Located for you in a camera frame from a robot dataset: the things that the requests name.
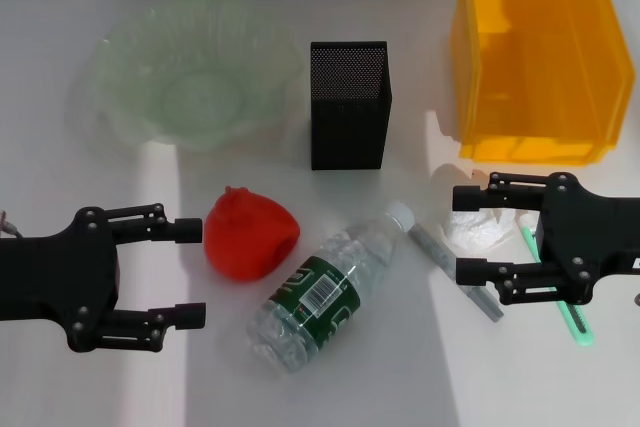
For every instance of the red-orange toy orange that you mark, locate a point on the red-orange toy orange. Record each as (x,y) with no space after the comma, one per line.
(250,237)

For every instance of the pale green glass fruit plate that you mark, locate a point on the pale green glass fruit plate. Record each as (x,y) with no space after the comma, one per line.
(190,77)

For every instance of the clear green-label water bottle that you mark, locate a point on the clear green-label water bottle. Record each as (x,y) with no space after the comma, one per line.
(320,292)

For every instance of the black mesh pen holder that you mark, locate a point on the black mesh pen holder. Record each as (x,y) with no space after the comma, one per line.
(350,117)

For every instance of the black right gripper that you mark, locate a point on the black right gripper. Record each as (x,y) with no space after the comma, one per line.
(595,237)

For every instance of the yellow plastic bin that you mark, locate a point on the yellow plastic bin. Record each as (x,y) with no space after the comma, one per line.
(540,72)

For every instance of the white paper ball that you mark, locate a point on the white paper ball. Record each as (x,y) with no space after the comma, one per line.
(472,232)

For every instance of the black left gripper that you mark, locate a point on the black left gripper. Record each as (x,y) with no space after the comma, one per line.
(55,277)

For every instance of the grey glitter pen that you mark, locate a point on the grey glitter pen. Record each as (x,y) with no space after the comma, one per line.
(435,247)

